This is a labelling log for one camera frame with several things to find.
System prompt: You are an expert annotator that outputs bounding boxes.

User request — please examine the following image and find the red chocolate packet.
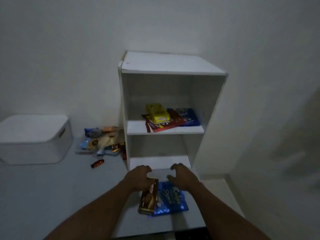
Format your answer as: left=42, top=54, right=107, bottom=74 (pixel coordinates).
left=142, top=109, right=186, bottom=133

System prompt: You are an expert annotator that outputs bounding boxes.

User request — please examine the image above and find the person's left forearm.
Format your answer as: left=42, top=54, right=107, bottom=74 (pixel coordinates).
left=44, top=181, right=137, bottom=240

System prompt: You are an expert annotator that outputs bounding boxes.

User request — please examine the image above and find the pile of candies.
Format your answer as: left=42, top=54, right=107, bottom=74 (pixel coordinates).
left=79, top=127, right=127, bottom=161

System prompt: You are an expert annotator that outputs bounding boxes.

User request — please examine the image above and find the person's right hand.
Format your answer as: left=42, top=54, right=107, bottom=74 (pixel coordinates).
left=167, top=163, right=201, bottom=192

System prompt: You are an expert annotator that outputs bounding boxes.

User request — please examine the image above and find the white shelf unit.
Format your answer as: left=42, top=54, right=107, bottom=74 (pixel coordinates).
left=118, top=50, right=228, bottom=173

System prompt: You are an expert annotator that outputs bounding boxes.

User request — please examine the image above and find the brown biscuit packet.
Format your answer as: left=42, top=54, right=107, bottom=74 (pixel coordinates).
left=138, top=178, right=159, bottom=215

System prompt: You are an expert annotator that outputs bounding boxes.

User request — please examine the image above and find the yellow snack box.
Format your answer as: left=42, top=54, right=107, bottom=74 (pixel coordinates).
left=145, top=103, right=171, bottom=125

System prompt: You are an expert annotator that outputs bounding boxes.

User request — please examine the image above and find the blue biscuit packet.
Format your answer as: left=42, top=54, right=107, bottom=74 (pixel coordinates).
left=167, top=108, right=201, bottom=127

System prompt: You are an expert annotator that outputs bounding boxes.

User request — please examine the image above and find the person's left hand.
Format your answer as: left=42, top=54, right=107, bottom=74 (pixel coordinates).
left=124, top=165, right=153, bottom=193

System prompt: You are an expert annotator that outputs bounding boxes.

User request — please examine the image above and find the person's right forearm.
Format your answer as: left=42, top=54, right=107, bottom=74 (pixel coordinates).
left=186, top=182, right=272, bottom=240

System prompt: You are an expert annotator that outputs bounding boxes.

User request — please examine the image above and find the blue foil snack bag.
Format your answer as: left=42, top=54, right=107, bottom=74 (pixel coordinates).
left=150, top=181, right=189, bottom=217

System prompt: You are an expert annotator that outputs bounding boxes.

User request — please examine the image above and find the white plastic storage bin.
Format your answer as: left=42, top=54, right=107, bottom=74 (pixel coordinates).
left=0, top=115, right=73, bottom=165

